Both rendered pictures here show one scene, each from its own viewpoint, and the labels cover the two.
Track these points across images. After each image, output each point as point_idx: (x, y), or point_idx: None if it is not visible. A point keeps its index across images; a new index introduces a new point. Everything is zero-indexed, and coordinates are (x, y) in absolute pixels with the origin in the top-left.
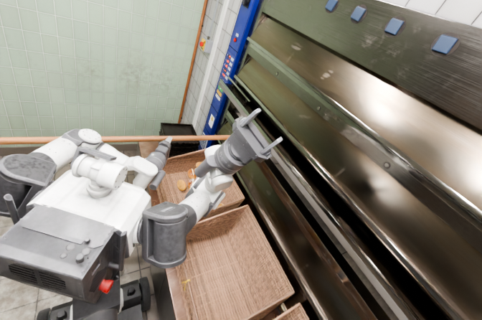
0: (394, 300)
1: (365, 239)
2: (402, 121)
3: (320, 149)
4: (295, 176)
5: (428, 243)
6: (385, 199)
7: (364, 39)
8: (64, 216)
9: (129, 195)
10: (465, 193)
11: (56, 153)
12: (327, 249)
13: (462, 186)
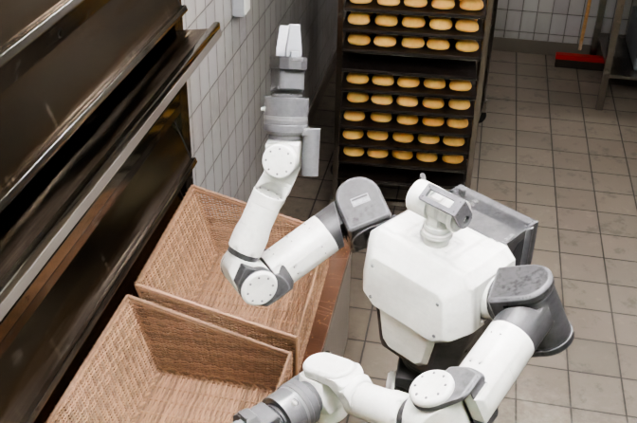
0: (175, 82)
1: (107, 114)
2: None
3: (20, 141)
4: (99, 180)
5: (106, 39)
6: (77, 63)
7: None
8: (476, 227)
9: (400, 228)
10: None
11: (490, 330)
12: (95, 200)
13: None
